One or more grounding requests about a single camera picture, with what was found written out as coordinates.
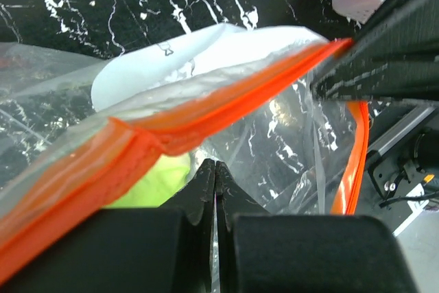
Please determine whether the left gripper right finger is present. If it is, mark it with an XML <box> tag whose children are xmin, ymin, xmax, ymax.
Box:
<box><xmin>215</xmin><ymin>162</ymin><xmax>418</xmax><ymax>292</ymax></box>

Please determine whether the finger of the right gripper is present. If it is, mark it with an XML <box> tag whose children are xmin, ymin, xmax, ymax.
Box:
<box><xmin>311</xmin><ymin>0</ymin><xmax>438</xmax><ymax>101</ymax></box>

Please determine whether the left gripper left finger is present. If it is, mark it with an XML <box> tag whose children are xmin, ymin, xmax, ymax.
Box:
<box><xmin>1</xmin><ymin>159</ymin><xmax>215</xmax><ymax>292</ymax></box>

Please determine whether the green fake cabbage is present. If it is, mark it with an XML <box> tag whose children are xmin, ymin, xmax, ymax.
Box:
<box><xmin>104</xmin><ymin>153</ymin><xmax>191</xmax><ymax>209</ymax></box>

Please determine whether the clear zip top bag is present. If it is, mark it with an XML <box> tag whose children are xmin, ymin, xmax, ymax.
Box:
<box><xmin>1</xmin><ymin>27</ymin><xmax>353</xmax><ymax>282</ymax></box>

